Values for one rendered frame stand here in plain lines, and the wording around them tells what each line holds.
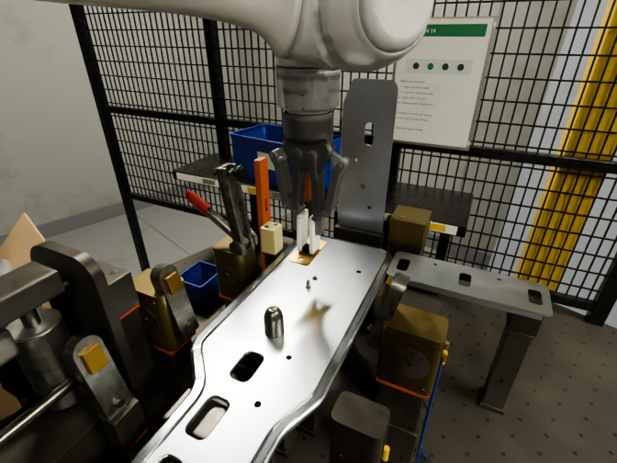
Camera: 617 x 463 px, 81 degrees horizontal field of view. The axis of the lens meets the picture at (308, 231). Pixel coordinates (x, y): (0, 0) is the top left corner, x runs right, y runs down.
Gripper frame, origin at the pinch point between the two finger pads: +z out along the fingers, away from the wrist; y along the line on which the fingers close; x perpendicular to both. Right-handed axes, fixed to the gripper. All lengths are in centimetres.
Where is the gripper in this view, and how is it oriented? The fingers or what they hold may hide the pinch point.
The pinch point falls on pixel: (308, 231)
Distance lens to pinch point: 61.9
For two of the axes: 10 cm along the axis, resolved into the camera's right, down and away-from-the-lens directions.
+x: 4.3, -4.4, 7.9
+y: 9.0, 2.1, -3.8
